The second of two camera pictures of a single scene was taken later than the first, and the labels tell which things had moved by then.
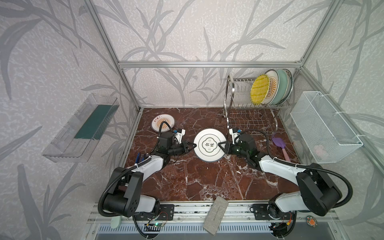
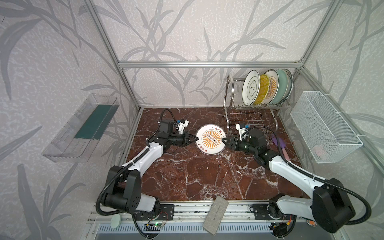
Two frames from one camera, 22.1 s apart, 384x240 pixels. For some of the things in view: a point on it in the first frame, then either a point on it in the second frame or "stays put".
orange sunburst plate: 274,85 stays put
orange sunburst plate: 156,121 -> 210,141
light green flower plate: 283,86 stays put
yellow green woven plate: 259,89 stays put
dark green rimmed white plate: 290,86 stays put
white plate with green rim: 207,149 -> 251,88
